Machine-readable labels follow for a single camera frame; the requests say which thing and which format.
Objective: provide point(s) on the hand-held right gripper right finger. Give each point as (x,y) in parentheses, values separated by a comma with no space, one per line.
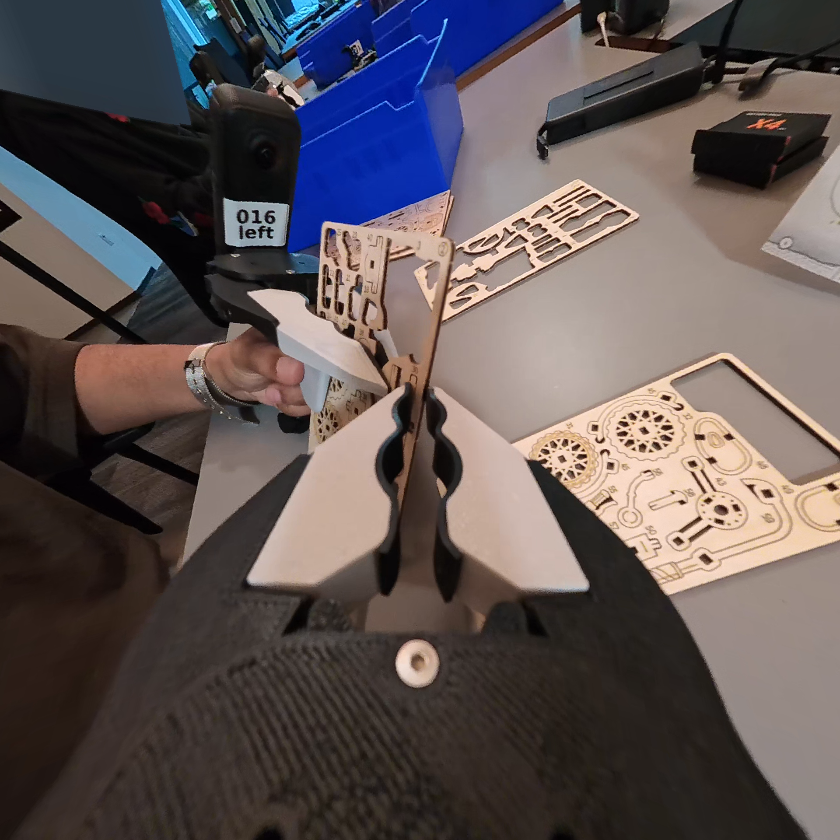
(512,525)

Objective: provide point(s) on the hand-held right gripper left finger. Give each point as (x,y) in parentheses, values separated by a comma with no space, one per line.
(328,512)

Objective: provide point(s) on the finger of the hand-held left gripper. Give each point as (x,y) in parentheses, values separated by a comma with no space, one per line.
(321,348)
(387,344)

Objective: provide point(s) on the wooden puzzle sheet frame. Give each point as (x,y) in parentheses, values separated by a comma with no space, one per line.
(420,247)

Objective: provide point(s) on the person's left forearm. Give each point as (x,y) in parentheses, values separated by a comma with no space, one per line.
(118,380)

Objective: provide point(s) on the grey desk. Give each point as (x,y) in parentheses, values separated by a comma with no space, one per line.
(590,315)

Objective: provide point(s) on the person's left hand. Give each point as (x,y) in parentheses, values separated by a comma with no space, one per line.
(256,371)

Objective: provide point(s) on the black white striped object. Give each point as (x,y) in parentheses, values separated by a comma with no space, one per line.
(282,85)

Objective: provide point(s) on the blue plastic bin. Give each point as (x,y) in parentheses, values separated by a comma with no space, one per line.
(328,52)
(367,164)
(499,33)

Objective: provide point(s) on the silver wristwatch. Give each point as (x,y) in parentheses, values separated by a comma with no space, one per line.
(210,387)

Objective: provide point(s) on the stack of wooden puzzle sheets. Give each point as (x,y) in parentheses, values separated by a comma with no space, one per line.
(420,213)

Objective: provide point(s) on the black device with tag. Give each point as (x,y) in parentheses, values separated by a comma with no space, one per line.
(358,56)

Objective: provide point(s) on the black flowered jacket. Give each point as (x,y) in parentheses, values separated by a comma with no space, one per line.
(98,170)

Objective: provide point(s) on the wooden puzzle sheet with gears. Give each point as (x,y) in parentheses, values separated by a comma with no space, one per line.
(754,538)

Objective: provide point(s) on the emptied wooden puzzle sheet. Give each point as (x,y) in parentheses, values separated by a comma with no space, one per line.
(627,215)

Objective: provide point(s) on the person's brown shirt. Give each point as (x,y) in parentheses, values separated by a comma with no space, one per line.
(65,623)

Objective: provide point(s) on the black battery charger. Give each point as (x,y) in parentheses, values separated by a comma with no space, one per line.
(594,5)
(640,16)

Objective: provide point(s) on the black power bank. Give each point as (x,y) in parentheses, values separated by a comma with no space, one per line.
(656,72)

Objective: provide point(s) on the small black box orange print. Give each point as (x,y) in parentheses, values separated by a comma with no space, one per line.
(754,141)

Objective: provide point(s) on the printed instruction booklet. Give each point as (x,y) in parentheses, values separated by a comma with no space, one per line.
(814,229)

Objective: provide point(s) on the black flat laptop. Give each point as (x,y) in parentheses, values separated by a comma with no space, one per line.
(807,46)

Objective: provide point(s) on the black chair frame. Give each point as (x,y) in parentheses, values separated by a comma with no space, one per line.
(164,466)

